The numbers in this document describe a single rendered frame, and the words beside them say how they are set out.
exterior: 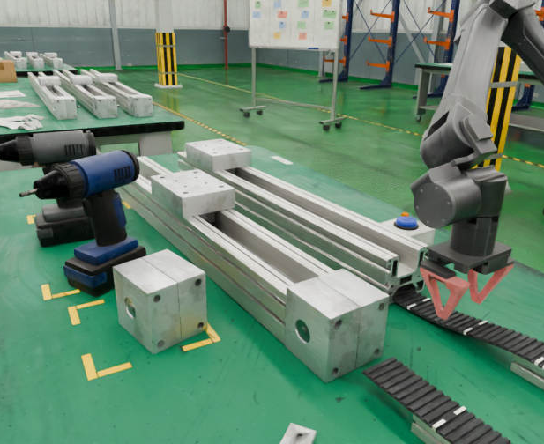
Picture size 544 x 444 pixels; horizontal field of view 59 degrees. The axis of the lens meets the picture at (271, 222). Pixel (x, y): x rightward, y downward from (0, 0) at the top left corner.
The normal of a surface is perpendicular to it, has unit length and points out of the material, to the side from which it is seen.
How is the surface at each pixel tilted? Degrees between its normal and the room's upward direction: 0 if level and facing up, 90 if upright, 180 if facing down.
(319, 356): 90
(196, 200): 90
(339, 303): 0
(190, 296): 90
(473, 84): 42
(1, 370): 0
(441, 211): 90
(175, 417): 0
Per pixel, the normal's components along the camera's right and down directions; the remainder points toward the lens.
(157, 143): 0.48, 0.33
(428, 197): -0.82, 0.21
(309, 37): -0.66, 0.27
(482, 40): 0.36, -0.46
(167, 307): 0.68, 0.29
